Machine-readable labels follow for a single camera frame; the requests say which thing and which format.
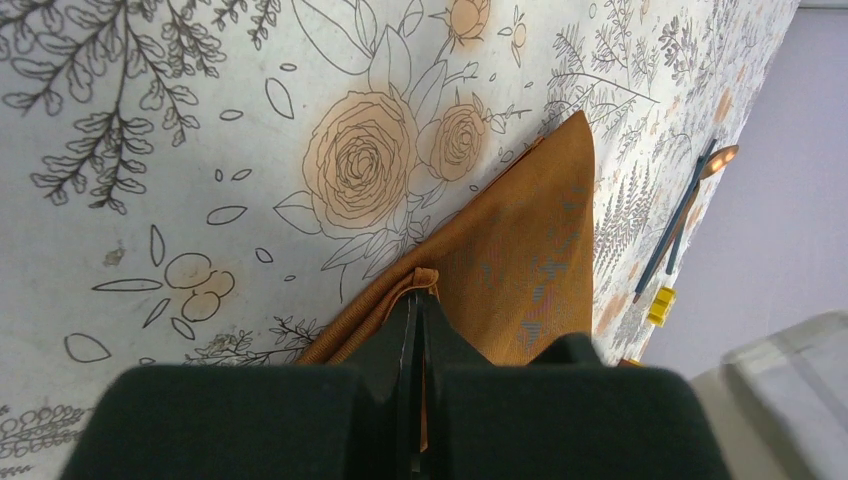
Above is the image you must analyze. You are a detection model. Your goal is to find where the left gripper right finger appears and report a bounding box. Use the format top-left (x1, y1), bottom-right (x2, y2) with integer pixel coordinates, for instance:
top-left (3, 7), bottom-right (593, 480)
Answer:
top-left (420, 294), bottom-right (729, 479)

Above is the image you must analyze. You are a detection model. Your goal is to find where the small yellow toy block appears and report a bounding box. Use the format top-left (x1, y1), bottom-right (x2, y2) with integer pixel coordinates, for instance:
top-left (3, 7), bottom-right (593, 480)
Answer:
top-left (647, 287), bottom-right (676, 328)

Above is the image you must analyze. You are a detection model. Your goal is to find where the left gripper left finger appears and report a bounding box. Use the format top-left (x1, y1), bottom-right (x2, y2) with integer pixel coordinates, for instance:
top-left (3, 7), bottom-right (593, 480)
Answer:
top-left (61, 294), bottom-right (418, 479)

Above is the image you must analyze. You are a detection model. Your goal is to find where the floral tablecloth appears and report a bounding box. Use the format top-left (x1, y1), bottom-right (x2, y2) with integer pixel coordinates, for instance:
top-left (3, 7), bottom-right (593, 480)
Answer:
top-left (1, 1), bottom-right (799, 479)

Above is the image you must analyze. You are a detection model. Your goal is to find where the dark metal utensil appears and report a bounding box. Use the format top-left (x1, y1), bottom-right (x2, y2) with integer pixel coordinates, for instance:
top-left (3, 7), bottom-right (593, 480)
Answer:
top-left (633, 138), bottom-right (718, 303)

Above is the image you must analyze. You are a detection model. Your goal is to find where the orange cloth napkin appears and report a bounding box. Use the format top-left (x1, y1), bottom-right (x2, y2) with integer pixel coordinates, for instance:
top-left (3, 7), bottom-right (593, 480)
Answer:
top-left (300, 111), bottom-right (595, 366)

